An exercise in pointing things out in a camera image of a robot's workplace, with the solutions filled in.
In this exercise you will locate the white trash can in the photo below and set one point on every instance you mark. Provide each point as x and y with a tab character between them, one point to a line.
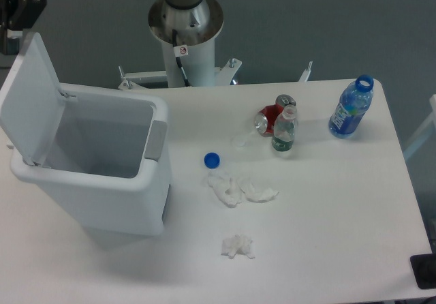
100	154

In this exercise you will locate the white frame at right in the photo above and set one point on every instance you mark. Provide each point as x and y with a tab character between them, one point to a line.
422	133

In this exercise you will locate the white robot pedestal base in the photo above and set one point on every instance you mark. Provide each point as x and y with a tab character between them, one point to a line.
185	66

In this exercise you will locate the small crumpled white tissue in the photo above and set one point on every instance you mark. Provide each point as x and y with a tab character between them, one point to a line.
237	244

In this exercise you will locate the blue bottle cap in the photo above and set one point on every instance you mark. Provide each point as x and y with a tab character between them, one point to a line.
212	160

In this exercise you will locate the crushed red soda can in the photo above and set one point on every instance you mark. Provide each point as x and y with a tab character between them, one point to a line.
265	118

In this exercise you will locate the large crumpled white tissue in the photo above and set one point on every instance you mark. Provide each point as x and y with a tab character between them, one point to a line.
231	191

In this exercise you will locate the blue plastic bottle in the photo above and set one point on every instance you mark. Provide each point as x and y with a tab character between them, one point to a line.
353	103

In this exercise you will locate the clear green-label bottle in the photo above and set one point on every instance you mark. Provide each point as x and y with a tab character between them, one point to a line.
284	129

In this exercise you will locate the black device at edge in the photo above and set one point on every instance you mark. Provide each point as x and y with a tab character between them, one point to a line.
423	266

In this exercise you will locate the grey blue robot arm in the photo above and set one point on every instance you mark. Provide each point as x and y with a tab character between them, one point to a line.
189	22

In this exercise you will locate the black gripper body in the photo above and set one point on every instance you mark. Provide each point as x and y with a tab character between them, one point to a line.
20	14

